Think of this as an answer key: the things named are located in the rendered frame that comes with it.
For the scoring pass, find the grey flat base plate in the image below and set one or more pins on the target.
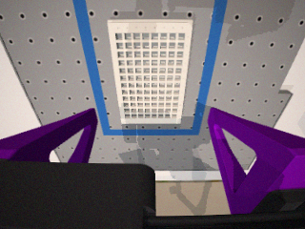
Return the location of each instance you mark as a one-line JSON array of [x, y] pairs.
[[258, 45]]

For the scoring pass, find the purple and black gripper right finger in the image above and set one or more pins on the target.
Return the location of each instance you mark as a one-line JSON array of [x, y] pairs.
[[279, 165]]

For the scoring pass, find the white well plate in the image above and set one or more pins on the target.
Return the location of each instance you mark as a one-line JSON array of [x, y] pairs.
[[154, 95]]

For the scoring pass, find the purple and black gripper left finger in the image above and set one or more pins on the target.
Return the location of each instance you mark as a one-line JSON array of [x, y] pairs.
[[36, 144]]

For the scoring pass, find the blue tape outline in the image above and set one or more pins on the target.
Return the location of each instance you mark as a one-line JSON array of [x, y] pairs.
[[83, 22]]

